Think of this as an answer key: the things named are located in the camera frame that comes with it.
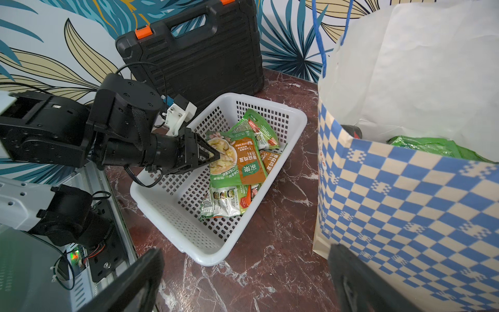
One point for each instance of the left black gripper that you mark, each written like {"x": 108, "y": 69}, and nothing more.
{"x": 173, "y": 155}

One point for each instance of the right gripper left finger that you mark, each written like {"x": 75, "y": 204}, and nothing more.
{"x": 134, "y": 290}

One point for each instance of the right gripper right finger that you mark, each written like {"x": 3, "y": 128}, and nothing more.
{"x": 359, "y": 288}

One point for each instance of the white plastic perforated basket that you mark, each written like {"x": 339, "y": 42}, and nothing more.
{"x": 173, "y": 205}

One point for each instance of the blue checkered paper bag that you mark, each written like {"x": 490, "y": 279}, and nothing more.
{"x": 425, "y": 223}

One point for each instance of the light green condiment packet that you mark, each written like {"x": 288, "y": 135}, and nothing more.
{"x": 438, "y": 146}

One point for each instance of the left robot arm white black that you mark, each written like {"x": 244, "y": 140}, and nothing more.
{"x": 117, "y": 130}

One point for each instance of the orange brown condiment packet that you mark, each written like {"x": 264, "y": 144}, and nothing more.
{"x": 240, "y": 161}

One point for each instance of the green packet with barcode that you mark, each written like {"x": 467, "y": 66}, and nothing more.
{"x": 226, "y": 202}

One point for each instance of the black plastic tool case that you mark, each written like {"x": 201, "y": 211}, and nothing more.
{"x": 201, "y": 53}

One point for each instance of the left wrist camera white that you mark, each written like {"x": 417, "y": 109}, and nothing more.
{"x": 180, "y": 111}

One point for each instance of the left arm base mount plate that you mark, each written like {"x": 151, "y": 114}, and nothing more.
{"x": 112, "y": 252}

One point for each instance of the aluminium front rail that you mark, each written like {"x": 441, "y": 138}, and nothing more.
{"x": 28, "y": 252}

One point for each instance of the electronics board with cables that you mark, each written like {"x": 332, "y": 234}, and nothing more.
{"x": 69, "y": 266}

